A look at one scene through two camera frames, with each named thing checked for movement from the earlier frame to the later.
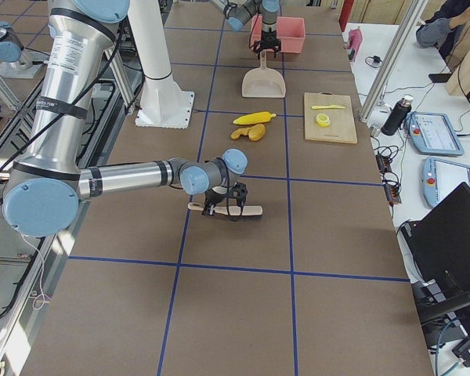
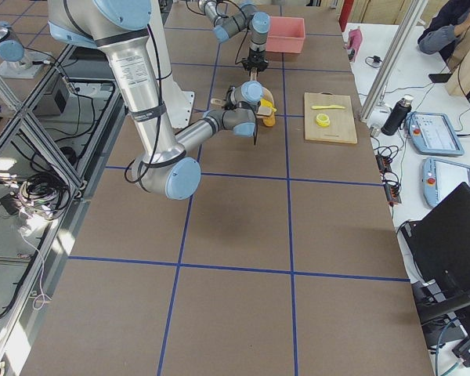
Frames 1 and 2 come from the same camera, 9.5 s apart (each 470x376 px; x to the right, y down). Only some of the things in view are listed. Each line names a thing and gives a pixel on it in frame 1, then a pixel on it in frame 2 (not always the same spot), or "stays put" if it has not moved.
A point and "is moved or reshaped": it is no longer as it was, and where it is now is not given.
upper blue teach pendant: [432, 133] stays put
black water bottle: [397, 116] stays put
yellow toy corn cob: [254, 117] -> [267, 103]
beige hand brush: [250, 212] -> [261, 110]
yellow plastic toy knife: [327, 106] stays put
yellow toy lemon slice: [323, 120] stays put
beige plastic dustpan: [263, 81] is moved or reshaped
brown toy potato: [256, 132] -> [269, 121]
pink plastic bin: [291, 33] stays put
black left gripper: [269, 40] -> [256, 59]
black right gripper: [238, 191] -> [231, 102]
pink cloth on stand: [355, 39] stays put
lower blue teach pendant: [441, 177] stays put
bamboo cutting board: [329, 117] stays put
